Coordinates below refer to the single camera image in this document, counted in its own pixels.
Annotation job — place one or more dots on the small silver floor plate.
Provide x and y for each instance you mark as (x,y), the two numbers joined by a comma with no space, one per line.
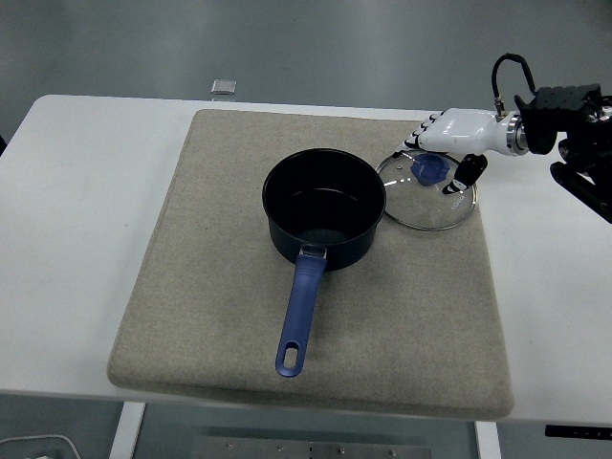
(224,86)

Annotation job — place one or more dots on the white table leg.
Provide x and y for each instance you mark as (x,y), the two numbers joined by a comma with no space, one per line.
(126,430)
(487,444)

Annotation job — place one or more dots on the beige fabric mat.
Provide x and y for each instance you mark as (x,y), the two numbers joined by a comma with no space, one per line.
(191,287)

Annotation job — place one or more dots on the white rounded object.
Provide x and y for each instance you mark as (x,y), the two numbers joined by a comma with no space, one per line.
(67,442)

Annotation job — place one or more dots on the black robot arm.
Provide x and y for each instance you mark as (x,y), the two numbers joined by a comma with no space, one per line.
(564,102)

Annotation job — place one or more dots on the glass lid with blue knob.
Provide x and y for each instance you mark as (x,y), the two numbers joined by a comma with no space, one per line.
(430,170)

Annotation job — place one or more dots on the black box under table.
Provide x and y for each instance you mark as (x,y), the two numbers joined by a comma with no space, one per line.
(574,431)

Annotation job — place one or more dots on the dark unidentified object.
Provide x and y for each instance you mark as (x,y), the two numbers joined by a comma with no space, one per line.
(2,146)

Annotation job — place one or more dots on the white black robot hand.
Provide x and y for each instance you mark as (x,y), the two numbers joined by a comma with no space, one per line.
(464,131)

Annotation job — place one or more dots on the grey metal plate with screws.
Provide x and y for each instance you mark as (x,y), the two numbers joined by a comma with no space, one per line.
(239,449)

